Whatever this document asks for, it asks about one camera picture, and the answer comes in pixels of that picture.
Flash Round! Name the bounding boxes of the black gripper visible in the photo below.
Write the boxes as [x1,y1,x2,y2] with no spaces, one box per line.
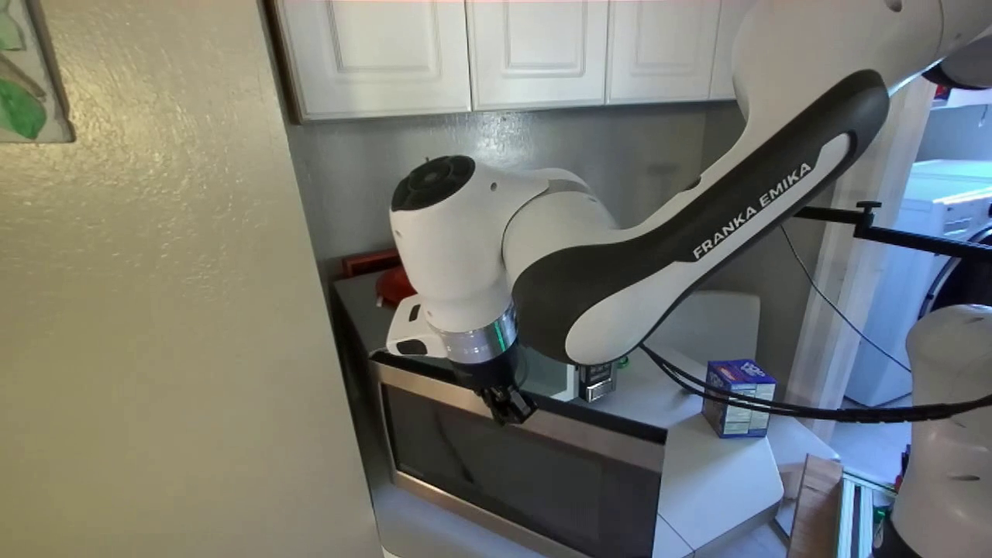
[455,346,540,427]

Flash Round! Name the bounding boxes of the green leaf wall picture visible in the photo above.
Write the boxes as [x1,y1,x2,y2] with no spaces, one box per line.
[0,0,77,147]

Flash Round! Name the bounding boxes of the white wall cabinets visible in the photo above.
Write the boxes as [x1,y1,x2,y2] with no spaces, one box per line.
[270,0,749,124]

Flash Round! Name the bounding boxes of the grey microwave oven body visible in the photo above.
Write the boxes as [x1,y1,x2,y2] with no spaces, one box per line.
[332,273,790,558]

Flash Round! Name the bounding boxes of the dark red box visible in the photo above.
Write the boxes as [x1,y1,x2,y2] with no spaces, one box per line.
[340,247,404,282]

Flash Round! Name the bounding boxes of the blue and white box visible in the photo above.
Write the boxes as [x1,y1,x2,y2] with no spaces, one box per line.
[705,356,782,441]

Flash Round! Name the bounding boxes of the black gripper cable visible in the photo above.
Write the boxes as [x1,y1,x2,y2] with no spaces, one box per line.
[637,339,992,427]

